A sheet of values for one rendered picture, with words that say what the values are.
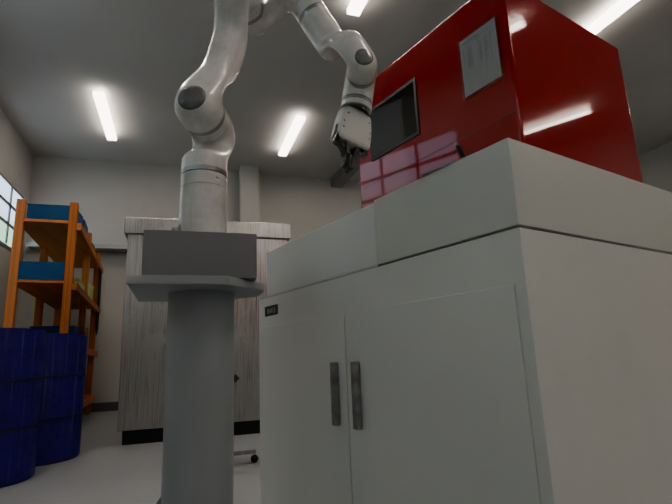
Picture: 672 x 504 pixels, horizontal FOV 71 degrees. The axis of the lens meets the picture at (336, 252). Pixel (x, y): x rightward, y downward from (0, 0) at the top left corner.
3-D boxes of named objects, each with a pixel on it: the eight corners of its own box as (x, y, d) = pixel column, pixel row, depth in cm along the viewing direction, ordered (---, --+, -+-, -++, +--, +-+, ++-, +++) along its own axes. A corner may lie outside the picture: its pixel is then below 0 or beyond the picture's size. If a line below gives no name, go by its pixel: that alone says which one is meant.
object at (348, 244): (293, 297, 151) (292, 255, 154) (410, 267, 106) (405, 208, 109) (266, 296, 146) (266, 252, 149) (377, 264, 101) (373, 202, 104)
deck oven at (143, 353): (272, 416, 525) (270, 250, 565) (294, 431, 417) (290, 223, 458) (128, 428, 481) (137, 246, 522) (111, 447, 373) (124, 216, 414)
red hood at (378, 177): (476, 234, 247) (465, 129, 260) (645, 185, 181) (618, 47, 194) (360, 217, 206) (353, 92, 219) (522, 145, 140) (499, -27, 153)
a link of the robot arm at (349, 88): (374, 94, 123) (370, 115, 132) (380, 53, 127) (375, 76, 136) (342, 89, 123) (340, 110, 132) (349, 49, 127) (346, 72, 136)
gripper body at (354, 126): (362, 124, 133) (357, 159, 129) (332, 108, 128) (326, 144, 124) (379, 112, 127) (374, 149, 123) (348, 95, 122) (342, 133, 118)
